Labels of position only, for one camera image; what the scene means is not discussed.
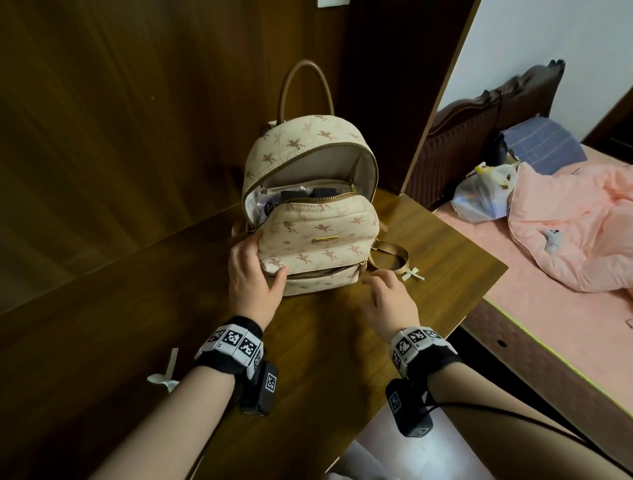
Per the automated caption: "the dark carved bed headboard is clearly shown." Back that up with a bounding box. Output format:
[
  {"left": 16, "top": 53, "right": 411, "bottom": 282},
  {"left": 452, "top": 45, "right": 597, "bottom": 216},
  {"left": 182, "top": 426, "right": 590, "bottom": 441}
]
[{"left": 405, "top": 59, "right": 566, "bottom": 211}]

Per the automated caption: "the translucent plastic shopping bag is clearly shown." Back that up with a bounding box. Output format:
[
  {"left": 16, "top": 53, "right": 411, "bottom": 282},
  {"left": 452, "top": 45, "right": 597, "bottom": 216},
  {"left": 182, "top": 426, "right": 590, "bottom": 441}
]
[{"left": 450, "top": 162, "right": 520, "bottom": 224}]

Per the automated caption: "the pink quilt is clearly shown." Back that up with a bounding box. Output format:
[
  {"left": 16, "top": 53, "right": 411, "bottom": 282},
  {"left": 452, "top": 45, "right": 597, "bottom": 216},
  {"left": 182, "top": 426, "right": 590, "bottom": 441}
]
[{"left": 508, "top": 162, "right": 633, "bottom": 297}]

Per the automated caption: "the left black camera cable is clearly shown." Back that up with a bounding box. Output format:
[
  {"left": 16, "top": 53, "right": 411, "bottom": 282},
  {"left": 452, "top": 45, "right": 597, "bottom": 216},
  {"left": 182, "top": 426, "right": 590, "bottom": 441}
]
[{"left": 190, "top": 410, "right": 243, "bottom": 480}]

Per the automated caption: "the cream patterned backpack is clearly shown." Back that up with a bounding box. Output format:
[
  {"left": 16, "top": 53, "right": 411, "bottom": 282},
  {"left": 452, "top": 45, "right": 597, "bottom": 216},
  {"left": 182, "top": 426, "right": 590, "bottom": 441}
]
[{"left": 229, "top": 59, "right": 410, "bottom": 297}]

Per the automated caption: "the person's right hand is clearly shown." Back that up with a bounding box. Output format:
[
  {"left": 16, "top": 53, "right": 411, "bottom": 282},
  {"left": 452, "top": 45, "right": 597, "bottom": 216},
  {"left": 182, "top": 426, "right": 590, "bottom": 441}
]
[{"left": 361, "top": 269, "right": 421, "bottom": 343}]

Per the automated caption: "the person's left forearm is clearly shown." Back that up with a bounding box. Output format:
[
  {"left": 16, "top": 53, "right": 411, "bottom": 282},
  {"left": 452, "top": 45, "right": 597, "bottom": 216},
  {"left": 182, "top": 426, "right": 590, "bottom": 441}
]
[{"left": 91, "top": 365, "right": 236, "bottom": 480}]

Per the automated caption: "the person's right forearm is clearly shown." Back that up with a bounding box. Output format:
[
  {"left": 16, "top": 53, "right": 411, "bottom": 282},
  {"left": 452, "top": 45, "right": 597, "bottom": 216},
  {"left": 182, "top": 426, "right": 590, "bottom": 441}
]
[{"left": 425, "top": 363, "right": 633, "bottom": 480}]

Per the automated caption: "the dark wooden side cabinet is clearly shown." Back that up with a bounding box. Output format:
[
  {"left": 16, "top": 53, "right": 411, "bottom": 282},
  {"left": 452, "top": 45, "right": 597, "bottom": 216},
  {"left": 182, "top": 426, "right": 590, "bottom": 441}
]
[{"left": 583, "top": 88, "right": 633, "bottom": 164}]

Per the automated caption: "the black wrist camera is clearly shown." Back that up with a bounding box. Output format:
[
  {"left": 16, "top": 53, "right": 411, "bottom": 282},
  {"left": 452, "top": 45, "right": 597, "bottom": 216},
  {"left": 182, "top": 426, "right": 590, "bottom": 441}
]
[
  {"left": 384, "top": 378, "right": 435, "bottom": 438},
  {"left": 239, "top": 361, "right": 280, "bottom": 418}
]

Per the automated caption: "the black camera cable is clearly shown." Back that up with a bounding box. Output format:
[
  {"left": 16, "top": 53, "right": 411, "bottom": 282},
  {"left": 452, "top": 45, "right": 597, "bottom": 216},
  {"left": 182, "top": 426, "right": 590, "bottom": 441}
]
[
  {"left": 190, "top": 410, "right": 243, "bottom": 480},
  {"left": 425, "top": 401, "right": 633, "bottom": 475}
]

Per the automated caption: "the person's left hand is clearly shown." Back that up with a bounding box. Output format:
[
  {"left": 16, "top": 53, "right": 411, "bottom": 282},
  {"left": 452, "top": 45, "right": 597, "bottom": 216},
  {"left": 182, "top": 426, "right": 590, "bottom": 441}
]
[{"left": 227, "top": 232, "right": 289, "bottom": 331}]

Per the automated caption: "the dark wooden bed rail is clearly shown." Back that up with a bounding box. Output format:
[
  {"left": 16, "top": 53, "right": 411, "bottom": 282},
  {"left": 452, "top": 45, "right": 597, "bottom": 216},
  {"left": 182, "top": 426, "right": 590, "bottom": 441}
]
[{"left": 462, "top": 296, "right": 633, "bottom": 465}]

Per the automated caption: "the left black marker wristband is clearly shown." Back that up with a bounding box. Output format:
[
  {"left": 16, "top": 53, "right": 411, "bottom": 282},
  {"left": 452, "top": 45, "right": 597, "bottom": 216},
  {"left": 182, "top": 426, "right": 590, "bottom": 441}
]
[{"left": 194, "top": 316, "right": 266, "bottom": 379}]

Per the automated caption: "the blue checkered pillow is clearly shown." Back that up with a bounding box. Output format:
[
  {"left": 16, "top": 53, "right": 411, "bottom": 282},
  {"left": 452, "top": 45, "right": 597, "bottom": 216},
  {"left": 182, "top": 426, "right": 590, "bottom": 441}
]
[{"left": 502, "top": 117, "right": 588, "bottom": 177}]

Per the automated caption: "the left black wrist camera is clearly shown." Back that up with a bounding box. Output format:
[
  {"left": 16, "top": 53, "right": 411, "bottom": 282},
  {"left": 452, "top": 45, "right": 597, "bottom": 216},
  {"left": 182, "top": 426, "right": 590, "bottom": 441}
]
[{"left": 239, "top": 361, "right": 280, "bottom": 418}]

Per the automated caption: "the pink bed sheet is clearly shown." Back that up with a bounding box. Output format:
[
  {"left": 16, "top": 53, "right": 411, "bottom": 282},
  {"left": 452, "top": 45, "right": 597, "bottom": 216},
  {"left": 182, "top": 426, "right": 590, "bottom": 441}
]
[{"left": 434, "top": 146, "right": 633, "bottom": 411}]

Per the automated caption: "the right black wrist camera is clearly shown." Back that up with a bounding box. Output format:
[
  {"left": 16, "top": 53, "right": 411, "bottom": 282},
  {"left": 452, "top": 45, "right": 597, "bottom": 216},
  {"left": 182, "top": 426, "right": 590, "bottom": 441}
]
[{"left": 384, "top": 378, "right": 435, "bottom": 438}]

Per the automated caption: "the right black camera cable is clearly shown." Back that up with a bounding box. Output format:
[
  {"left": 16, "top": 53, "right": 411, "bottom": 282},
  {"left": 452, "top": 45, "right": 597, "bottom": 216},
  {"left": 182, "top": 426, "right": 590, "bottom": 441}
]
[{"left": 425, "top": 401, "right": 633, "bottom": 475}]

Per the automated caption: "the dark wooden shelf cabinet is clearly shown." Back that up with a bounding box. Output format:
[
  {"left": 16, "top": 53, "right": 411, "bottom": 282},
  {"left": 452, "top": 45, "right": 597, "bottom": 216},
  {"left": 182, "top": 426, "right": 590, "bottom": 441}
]
[{"left": 341, "top": 0, "right": 483, "bottom": 196}]

